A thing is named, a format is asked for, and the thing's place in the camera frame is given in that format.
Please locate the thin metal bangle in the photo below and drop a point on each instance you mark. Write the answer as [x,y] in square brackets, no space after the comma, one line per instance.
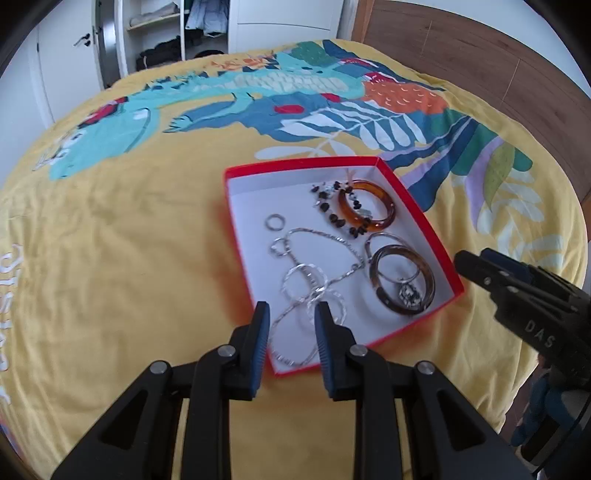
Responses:
[385,234]

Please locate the white wardrobe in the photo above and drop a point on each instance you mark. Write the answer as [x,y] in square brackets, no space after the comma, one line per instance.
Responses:
[277,18]

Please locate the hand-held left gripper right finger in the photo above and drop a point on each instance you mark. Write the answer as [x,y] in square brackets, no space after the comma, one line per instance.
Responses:
[322,346]

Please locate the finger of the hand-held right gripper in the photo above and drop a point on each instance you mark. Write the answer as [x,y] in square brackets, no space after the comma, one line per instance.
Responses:
[475,270]
[505,263]

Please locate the wooden headboard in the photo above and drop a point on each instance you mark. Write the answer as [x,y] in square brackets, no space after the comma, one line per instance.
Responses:
[461,50]

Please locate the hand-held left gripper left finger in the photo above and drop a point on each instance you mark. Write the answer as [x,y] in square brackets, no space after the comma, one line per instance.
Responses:
[263,344]

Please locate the amber bangle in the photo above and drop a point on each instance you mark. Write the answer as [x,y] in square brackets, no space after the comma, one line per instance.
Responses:
[369,186]

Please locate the dark brown bangle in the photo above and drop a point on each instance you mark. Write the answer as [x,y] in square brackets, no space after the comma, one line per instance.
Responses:
[397,249]

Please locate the silver pendant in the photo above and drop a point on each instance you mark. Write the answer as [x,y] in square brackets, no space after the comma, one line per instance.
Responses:
[408,295]

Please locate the red jewelry box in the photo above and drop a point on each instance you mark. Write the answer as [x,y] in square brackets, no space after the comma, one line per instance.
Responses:
[258,207]

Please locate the black folded clothes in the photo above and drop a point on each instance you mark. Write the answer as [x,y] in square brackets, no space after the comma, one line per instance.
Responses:
[159,53]

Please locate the light blue hanging garment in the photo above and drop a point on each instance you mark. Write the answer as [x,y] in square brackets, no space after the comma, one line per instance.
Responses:
[207,14]

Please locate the yellow printed blanket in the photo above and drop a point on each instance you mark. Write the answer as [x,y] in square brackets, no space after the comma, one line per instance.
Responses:
[138,254]

